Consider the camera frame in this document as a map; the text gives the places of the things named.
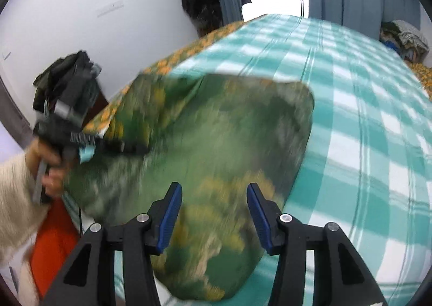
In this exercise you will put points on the person left hand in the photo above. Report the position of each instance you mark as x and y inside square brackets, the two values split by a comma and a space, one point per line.
[48, 169]

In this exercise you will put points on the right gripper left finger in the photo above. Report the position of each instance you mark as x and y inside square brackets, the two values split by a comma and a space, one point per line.
[87, 276]

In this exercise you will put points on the teal white plaid bed sheet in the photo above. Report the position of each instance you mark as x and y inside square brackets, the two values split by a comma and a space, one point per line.
[367, 164]

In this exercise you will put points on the white wall switch plate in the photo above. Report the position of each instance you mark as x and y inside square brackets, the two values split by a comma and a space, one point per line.
[109, 8]

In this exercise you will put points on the cream fleece left sleeve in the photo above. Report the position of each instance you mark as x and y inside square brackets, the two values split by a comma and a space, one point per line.
[21, 218]

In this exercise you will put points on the green landscape print padded jacket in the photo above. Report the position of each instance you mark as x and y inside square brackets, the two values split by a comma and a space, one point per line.
[214, 135]

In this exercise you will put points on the orange floral green quilt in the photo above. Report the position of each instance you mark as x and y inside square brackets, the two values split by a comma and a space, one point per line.
[101, 122]

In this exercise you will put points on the pile of clothes on chair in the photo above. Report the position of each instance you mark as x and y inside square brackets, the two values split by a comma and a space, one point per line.
[405, 39]

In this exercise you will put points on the orange red trousers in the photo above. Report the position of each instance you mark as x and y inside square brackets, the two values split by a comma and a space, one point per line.
[55, 240]

